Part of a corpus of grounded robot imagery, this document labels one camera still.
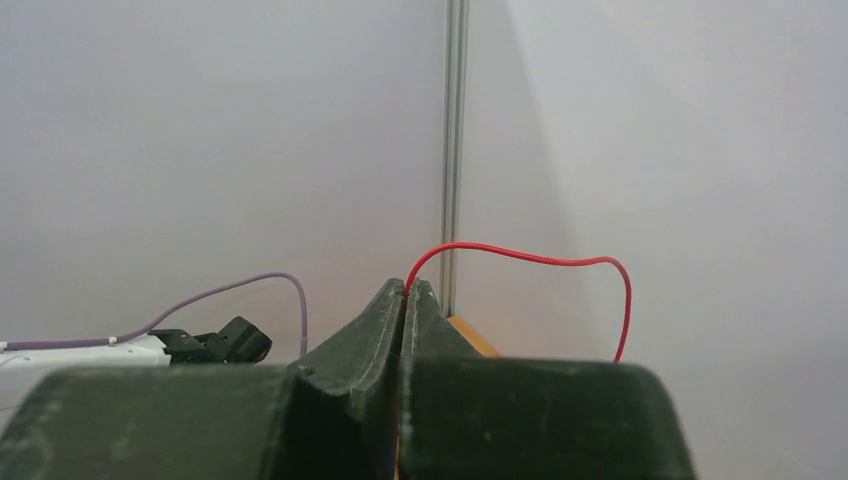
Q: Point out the left vertical corner post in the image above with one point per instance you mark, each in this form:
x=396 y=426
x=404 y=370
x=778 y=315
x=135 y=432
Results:
x=456 y=45

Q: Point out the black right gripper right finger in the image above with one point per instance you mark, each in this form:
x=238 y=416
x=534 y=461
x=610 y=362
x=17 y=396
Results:
x=467 y=416

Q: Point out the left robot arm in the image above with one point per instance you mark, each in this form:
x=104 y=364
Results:
x=239 y=341

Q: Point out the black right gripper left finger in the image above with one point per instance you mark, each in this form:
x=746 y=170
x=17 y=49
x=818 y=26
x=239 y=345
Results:
x=331 y=415

